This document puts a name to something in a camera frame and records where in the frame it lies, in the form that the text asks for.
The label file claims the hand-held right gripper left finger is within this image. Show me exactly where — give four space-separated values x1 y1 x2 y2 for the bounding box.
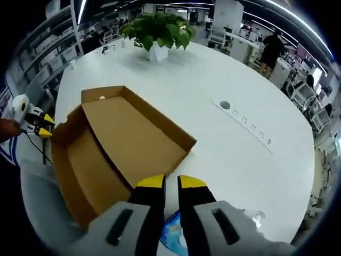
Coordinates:
68 173 167 256

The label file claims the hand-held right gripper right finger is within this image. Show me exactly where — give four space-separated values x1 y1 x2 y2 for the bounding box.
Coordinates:
177 174 296 256

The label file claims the dark blue soft wipes packet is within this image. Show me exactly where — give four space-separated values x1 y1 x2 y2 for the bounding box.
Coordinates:
159 209 189 256

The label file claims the brown cardboard shoe box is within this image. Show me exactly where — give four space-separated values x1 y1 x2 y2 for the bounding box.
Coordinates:
50 85 198 231

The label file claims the clear plastic item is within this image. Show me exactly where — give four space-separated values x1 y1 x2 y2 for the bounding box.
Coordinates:
251 210 266 225

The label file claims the person's left hand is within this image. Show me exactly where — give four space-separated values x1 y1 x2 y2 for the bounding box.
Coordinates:
0 118 21 142

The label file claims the person's white blue striped shirt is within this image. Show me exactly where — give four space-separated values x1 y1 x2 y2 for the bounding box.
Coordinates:
0 135 22 167

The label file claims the white metal shelf rack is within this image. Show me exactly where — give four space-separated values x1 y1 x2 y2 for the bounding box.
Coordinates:
7 0 86 91

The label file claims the flush table socket strip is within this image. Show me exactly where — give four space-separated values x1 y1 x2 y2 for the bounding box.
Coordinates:
212 100 274 155

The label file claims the green potted plant white pot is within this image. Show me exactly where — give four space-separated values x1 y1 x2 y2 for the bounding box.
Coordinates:
119 12 193 62

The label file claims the white office chair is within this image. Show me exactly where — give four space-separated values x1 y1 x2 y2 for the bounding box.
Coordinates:
311 109 331 129
291 81 315 101

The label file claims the white square column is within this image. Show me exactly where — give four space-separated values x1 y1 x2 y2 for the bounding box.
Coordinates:
214 0 245 27

